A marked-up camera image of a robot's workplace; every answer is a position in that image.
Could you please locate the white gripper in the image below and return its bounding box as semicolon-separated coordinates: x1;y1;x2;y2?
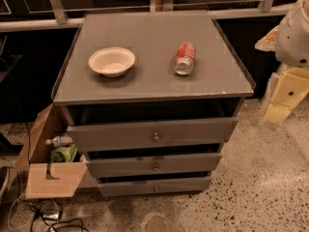
264;14;309;124

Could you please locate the grey top drawer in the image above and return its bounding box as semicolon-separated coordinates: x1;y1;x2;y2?
68;117;238;153

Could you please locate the grey drawer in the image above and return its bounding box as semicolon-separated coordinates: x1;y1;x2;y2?
98;176;211;197
86;153;222;178
68;117;238;153

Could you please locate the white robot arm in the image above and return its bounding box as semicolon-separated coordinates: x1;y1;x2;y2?
255;0;309;124

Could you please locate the grey drawer cabinet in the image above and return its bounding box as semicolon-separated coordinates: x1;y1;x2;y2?
53;11;254;185

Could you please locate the grey middle drawer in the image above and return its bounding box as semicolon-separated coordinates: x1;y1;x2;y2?
86;153;222;178

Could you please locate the grey bottom drawer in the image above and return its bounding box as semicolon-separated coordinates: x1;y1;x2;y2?
98;176;211;197

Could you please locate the red soda can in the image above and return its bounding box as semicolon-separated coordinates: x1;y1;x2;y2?
175;43;196;75

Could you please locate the white paper bowl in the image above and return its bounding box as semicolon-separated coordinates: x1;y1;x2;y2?
88;47;135;77

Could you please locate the green plastic bag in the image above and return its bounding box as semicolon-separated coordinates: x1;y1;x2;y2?
50;144;77;162

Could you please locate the clear plastic bottle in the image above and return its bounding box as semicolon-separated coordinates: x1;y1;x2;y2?
45;135;73;147

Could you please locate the brown cardboard box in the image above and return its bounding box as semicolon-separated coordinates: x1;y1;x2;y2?
14;104;87;199

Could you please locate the metal railing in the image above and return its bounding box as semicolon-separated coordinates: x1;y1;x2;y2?
0;0;296;31

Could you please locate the black cable bundle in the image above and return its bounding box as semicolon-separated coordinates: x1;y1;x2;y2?
27;200;91;232

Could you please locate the white cable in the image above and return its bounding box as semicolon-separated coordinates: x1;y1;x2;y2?
7;193;62;232

